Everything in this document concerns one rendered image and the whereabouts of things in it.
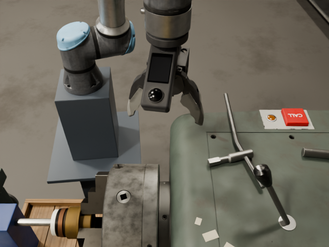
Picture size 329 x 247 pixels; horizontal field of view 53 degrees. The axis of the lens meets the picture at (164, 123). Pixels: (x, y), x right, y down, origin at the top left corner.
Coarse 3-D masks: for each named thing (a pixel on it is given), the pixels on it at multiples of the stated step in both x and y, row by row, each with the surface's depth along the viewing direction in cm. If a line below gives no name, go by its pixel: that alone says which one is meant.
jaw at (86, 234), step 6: (84, 228) 84; (90, 228) 84; (96, 228) 84; (78, 234) 83; (84, 234) 83; (90, 234) 83; (96, 234) 83; (78, 240) 83; (84, 240) 82; (90, 240) 82; (96, 240) 82; (84, 246) 80; (90, 246) 80; (96, 246) 80
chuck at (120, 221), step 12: (120, 168) 84; (132, 168) 84; (144, 168) 84; (108, 180) 79; (120, 180) 79; (132, 180) 79; (108, 192) 77; (132, 192) 77; (108, 204) 75; (120, 204) 75; (132, 204) 75; (108, 216) 74; (120, 216) 74; (132, 216) 74; (108, 228) 73; (120, 228) 73; (132, 228) 73; (108, 240) 72; (120, 240) 72; (132, 240) 72
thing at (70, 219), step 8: (64, 208) 88; (72, 208) 87; (80, 208) 86; (56, 216) 85; (64, 216) 86; (72, 216) 85; (80, 216) 86; (88, 216) 86; (56, 224) 85; (64, 224) 85; (72, 224) 84; (80, 224) 85; (88, 224) 85; (56, 232) 85; (64, 232) 85; (72, 232) 84
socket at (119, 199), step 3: (120, 192) 77; (123, 192) 77; (126, 192) 77; (117, 195) 76; (120, 195) 76; (123, 195) 77; (126, 195) 76; (129, 195) 76; (117, 198) 76; (120, 198) 76; (123, 198) 78; (126, 198) 79; (129, 198) 76; (120, 201) 75; (123, 201) 75; (126, 201) 75
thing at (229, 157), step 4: (236, 152) 80; (240, 152) 80; (244, 152) 80; (248, 152) 80; (252, 152) 80; (224, 156) 80; (228, 156) 79; (232, 156) 79; (236, 156) 79; (240, 156) 79; (244, 156) 80; (248, 156) 80; (252, 156) 80; (208, 160) 79; (212, 160) 79; (216, 160) 79; (220, 160) 79; (224, 160) 79; (228, 160) 79; (232, 160) 79; (236, 160) 80; (208, 164) 79; (212, 164) 79; (216, 164) 79
